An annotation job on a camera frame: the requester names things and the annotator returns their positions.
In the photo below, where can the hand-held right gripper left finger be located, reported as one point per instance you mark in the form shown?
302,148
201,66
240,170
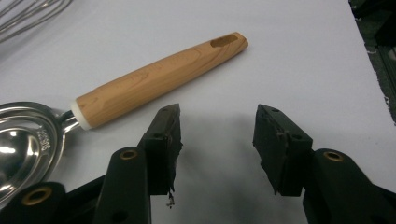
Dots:
130,174

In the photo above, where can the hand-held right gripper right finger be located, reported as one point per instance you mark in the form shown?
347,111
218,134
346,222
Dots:
286,155

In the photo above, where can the white table mat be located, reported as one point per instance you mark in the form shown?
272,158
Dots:
280,62

